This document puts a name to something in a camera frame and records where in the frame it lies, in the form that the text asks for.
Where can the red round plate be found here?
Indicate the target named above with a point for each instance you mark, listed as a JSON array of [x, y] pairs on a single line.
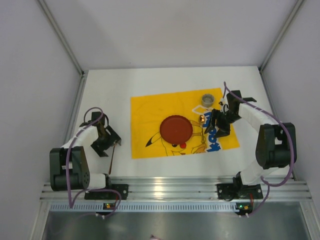
[[176, 129]]

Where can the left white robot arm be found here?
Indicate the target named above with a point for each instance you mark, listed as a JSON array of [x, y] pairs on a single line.
[[69, 165]]

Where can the aluminium front rail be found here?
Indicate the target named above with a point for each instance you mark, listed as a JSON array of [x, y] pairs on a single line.
[[201, 189]]

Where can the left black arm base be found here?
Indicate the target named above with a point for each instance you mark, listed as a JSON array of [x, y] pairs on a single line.
[[122, 189]]

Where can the left aluminium frame post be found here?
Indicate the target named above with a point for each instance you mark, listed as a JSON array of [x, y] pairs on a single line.
[[60, 35]]

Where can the right aluminium frame post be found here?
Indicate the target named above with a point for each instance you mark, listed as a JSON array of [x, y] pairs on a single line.
[[298, 5]]

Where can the rose gold fork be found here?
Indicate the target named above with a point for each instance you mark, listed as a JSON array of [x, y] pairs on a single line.
[[112, 158]]

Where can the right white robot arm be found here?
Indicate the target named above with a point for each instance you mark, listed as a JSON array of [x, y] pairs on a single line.
[[276, 146]]

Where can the aluminium frame post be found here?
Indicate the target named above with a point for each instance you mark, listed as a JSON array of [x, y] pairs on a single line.
[[60, 35], [298, 5]]

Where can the yellow Pikachu placemat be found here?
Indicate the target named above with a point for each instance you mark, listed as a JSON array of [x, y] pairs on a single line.
[[148, 112]]

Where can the rose gold spoon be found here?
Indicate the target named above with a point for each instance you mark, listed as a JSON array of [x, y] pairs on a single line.
[[201, 121]]

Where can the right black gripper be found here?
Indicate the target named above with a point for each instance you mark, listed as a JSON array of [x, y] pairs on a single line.
[[219, 122]]

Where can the slotted cable duct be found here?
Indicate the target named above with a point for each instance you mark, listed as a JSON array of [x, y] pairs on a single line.
[[148, 207]]

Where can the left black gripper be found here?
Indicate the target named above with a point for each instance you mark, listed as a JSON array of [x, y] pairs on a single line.
[[107, 141]]

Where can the small clear glass cup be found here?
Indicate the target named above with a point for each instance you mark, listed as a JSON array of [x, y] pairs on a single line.
[[207, 100]]

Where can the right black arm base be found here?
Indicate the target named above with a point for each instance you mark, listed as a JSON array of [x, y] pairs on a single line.
[[229, 192]]

